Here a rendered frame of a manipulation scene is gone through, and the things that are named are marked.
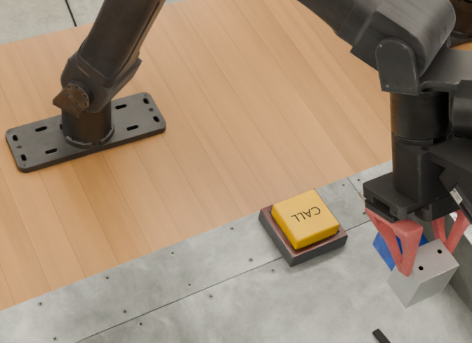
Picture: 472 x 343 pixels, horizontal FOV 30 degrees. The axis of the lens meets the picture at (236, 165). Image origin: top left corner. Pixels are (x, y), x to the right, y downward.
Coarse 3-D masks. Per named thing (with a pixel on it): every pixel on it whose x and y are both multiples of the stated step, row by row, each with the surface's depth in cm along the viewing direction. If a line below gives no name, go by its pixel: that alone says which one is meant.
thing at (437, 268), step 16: (384, 256) 92; (416, 256) 89; (432, 256) 89; (448, 256) 90; (416, 272) 88; (432, 272) 88; (448, 272) 89; (400, 288) 91; (416, 288) 88; (432, 288) 90
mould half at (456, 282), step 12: (408, 216) 109; (444, 216) 102; (456, 216) 101; (432, 228) 106; (468, 228) 101; (432, 240) 106; (468, 240) 100; (456, 252) 103; (468, 252) 100; (468, 264) 101; (456, 276) 104; (468, 276) 102; (456, 288) 105; (468, 288) 103; (468, 300) 103
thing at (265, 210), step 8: (304, 192) 110; (264, 208) 108; (272, 208) 108; (328, 208) 109; (272, 224) 106; (280, 232) 106; (344, 232) 107; (328, 240) 106; (288, 248) 104; (304, 248) 105; (312, 248) 105; (296, 256) 104
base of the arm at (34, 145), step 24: (144, 96) 119; (48, 120) 115; (72, 120) 109; (96, 120) 109; (120, 120) 116; (144, 120) 116; (24, 144) 112; (48, 144) 112; (72, 144) 112; (96, 144) 113; (120, 144) 114; (24, 168) 110
